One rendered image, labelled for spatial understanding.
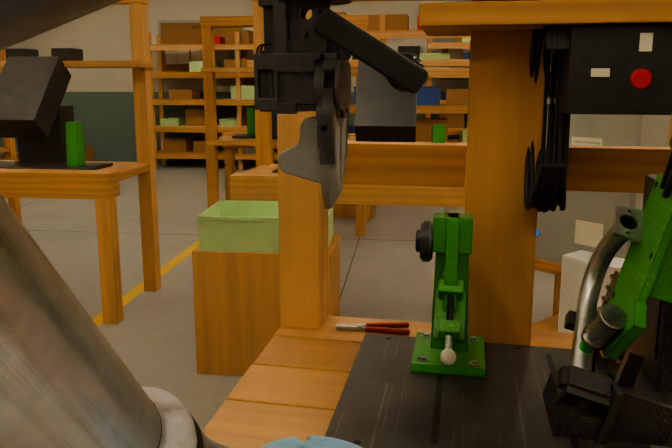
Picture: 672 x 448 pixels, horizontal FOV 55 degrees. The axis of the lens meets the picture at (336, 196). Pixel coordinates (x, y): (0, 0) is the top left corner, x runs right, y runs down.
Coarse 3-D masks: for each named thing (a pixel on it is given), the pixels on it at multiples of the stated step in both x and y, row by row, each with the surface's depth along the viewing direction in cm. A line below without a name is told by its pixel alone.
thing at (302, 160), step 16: (304, 128) 61; (336, 128) 60; (304, 144) 61; (336, 144) 61; (288, 160) 62; (304, 160) 62; (336, 160) 61; (304, 176) 62; (320, 176) 61; (336, 176) 61; (336, 192) 63
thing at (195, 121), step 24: (168, 48) 1022; (192, 48) 1018; (216, 48) 1014; (240, 48) 1009; (168, 72) 1034; (192, 72) 1030; (216, 72) 1025; (240, 72) 1021; (192, 96) 1043; (240, 96) 1027; (168, 120) 1051; (192, 120) 1051; (240, 120) 1034; (168, 144) 1062; (192, 144) 1089; (240, 168) 1048
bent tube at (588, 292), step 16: (624, 208) 95; (624, 224) 97; (640, 224) 94; (608, 240) 97; (624, 240) 96; (640, 240) 92; (592, 256) 102; (608, 256) 100; (592, 272) 102; (592, 288) 102; (592, 304) 101; (576, 320) 100; (592, 320) 99; (576, 336) 98; (576, 352) 96; (592, 352) 96
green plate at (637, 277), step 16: (656, 176) 94; (656, 192) 92; (656, 208) 90; (656, 224) 88; (656, 240) 87; (640, 256) 91; (656, 256) 85; (624, 272) 96; (640, 272) 89; (656, 272) 86; (624, 288) 93; (640, 288) 87; (656, 288) 87; (624, 304) 91
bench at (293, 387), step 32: (352, 320) 143; (384, 320) 143; (288, 352) 126; (320, 352) 126; (352, 352) 126; (256, 384) 113; (288, 384) 113; (320, 384) 113; (224, 416) 102; (256, 416) 102; (288, 416) 102; (320, 416) 102
